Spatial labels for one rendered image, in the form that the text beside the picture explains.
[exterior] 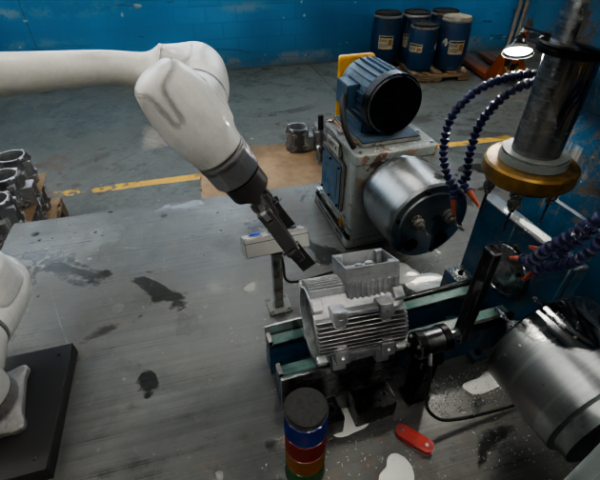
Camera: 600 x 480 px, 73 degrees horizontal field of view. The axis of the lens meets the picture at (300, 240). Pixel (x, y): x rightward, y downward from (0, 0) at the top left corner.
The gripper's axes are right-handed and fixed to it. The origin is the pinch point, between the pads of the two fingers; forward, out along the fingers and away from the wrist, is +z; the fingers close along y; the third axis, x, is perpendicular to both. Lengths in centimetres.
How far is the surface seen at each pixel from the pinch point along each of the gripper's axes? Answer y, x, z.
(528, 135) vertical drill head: -6.9, -48.0, 4.5
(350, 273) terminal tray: -7.0, -5.7, 9.6
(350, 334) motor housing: -15.0, 1.4, 16.1
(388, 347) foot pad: -18.0, -3.5, 23.0
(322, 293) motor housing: -6.9, 1.7, 10.1
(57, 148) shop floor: 344, 171, 38
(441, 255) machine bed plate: 24, -32, 64
